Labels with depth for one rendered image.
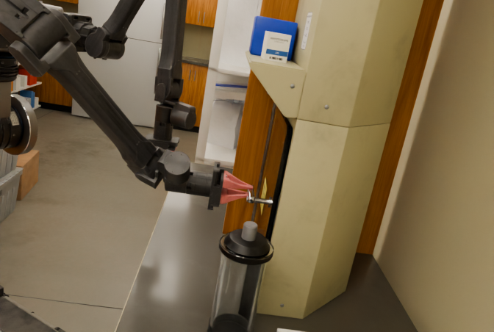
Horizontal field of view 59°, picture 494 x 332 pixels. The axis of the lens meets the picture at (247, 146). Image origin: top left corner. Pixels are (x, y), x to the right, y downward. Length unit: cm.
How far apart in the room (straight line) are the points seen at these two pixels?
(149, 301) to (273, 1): 82
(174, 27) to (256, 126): 37
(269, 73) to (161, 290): 58
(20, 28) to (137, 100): 516
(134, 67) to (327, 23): 513
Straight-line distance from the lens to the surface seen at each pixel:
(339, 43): 89
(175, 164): 95
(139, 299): 108
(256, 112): 126
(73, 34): 89
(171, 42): 133
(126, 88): 598
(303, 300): 108
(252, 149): 129
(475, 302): 108
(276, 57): 97
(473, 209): 110
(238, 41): 227
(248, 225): 85
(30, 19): 86
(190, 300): 109
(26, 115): 154
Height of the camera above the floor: 158
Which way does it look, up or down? 16 degrees down
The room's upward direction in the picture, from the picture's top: 10 degrees clockwise
